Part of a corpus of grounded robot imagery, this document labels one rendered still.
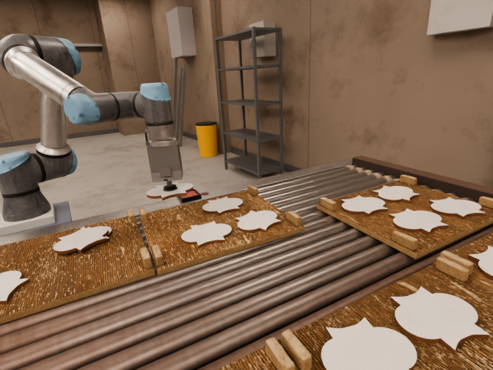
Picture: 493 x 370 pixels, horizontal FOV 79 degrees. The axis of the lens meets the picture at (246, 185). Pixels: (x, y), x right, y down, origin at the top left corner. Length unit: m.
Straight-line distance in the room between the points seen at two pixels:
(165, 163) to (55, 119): 0.54
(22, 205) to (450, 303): 1.30
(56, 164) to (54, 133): 0.13
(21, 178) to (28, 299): 0.63
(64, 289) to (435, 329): 0.71
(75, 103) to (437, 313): 0.86
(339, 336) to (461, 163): 2.55
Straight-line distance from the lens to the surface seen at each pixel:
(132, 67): 9.01
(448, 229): 0.96
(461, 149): 2.97
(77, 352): 0.65
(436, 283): 0.73
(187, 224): 0.93
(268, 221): 0.88
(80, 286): 0.77
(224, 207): 0.98
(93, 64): 9.71
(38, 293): 0.81
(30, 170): 1.34
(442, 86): 3.00
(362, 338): 0.56
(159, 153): 0.88
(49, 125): 1.32
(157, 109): 0.85
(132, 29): 9.13
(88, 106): 0.84
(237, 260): 0.76
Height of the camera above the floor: 1.34
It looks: 20 degrees down
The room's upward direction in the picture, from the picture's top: 3 degrees counter-clockwise
